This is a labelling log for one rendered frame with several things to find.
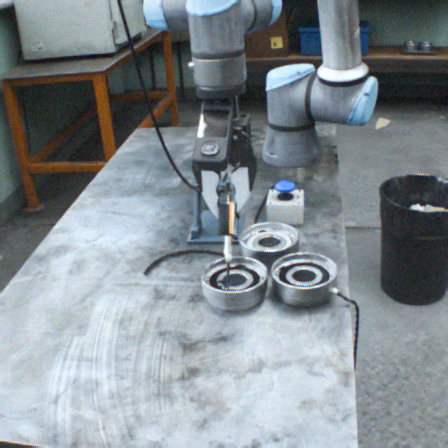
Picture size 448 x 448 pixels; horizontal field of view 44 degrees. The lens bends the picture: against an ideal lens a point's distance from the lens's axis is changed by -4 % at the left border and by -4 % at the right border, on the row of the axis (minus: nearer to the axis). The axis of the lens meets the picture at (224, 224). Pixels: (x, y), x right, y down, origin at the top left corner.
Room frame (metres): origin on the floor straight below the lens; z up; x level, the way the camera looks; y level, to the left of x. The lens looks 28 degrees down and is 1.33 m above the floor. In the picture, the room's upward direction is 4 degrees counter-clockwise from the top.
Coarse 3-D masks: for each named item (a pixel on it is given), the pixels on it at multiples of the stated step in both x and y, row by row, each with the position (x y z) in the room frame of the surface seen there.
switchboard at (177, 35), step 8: (176, 32) 4.69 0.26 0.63; (184, 32) 4.68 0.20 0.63; (160, 40) 4.71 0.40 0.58; (176, 40) 4.70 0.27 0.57; (184, 40) 4.68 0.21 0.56; (152, 56) 4.94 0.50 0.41; (152, 64) 4.94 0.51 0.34; (152, 72) 4.94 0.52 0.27; (152, 80) 4.94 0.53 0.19; (184, 96) 4.89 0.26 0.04
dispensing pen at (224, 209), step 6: (228, 186) 0.81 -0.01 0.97; (228, 192) 0.81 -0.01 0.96; (228, 198) 0.81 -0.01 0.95; (222, 204) 0.79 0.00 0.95; (228, 204) 0.79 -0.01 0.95; (222, 210) 0.78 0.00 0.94; (228, 210) 0.78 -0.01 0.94; (222, 216) 0.78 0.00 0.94; (228, 216) 0.78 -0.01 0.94; (222, 222) 0.77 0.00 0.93; (228, 222) 0.77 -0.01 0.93; (222, 228) 0.77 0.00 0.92; (228, 228) 0.77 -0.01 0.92; (222, 234) 0.76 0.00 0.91; (228, 234) 0.76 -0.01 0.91; (228, 240) 0.77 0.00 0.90; (228, 246) 0.76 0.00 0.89; (228, 252) 0.76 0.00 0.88; (228, 258) 0.75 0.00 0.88; (228, 264) 0.75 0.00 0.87; (228, 270) 0.75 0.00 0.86; (228, 276) 0.74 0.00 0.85; (228, 282) 0.74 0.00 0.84; (228, 288) 0.73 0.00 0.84
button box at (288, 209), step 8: (272, 192) 1.05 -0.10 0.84; (280, 192) 1.04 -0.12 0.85; (288, 192) 1.03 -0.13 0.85; (296, 192) 1.04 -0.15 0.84; (272, 200) 1.01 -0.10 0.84; (280, 200) 1.01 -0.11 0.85; (288, 200) 1.00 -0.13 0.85; (296, 200) 1.00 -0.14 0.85; (272, 208) 0.99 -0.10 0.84; (280, 208) 0.99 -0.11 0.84; (288, 208) 0.98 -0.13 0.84; (296, 208) 0.98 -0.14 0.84; (272, 216) 0.99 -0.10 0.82; (280, 216) 0.99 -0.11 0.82; (288, 216) 0.98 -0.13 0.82; (296, 216) 0.98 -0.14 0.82; (288, 224) 0.98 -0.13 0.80; (296, 224) 0.98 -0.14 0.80
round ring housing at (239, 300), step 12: (216, 264) 0.81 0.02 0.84; (240, 264) 0.81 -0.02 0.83; (252, 264) 0.80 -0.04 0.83; (204, 276) 0.77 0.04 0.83; (240, 276) 0.78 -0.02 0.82; (264, 276) 0.77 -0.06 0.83; (204, 288) 0.74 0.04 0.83; (216, 288) 0.73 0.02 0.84; (240, 288) 0.74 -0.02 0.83; (252, 288) 0.72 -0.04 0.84; (264, 288) 0.74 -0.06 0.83; (216, 300) 0.72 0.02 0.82; (228, 300) 0.71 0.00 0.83; (240, 300) 0.71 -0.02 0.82; (252, 300) 0.72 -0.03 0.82
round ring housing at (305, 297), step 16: (288, 256) 0.81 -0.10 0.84; (304, 256) 0.81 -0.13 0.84; (320, 256) 0.80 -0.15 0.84; (272, 272) 0.76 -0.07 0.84; (288, 272) 0.77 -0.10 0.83; (304, 272) 0.78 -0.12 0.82; (320, 272) 0.76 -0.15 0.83; (336, 272) 0.74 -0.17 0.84; (288, 288) 0.72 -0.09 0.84; (304, 288) 0.71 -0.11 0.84; (320, 288) 0.71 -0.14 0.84; (288, 304) 0.73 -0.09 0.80; (304, 304) 0.71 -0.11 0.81
